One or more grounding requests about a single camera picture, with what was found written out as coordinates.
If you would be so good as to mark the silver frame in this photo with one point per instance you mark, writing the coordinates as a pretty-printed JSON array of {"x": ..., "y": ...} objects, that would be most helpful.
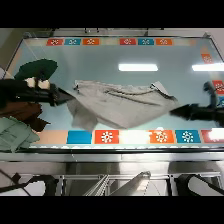
[{"x": 110, "y": 166}]

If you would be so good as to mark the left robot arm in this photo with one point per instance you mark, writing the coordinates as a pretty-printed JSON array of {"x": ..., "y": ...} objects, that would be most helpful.
[{"x": 33, "y": 95}]

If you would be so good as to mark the brown garment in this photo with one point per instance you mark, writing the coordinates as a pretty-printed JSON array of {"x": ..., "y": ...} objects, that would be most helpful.
[{"x": 23, "y": 111}]

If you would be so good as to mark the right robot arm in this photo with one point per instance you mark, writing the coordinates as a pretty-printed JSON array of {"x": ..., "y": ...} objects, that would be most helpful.
[{"x": 203, "y": 113}]

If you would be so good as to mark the dark green garment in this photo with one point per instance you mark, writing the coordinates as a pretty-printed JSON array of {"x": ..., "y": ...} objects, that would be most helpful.
[{"x": 35, "y": 68}]

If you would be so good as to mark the grey shirt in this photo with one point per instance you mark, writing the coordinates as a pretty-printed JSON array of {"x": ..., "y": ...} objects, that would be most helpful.
[{"x": 123, "y": 105}]

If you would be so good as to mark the pale green garment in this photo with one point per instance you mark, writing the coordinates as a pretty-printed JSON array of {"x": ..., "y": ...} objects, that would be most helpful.
[{"x": 15, "y": 133}]

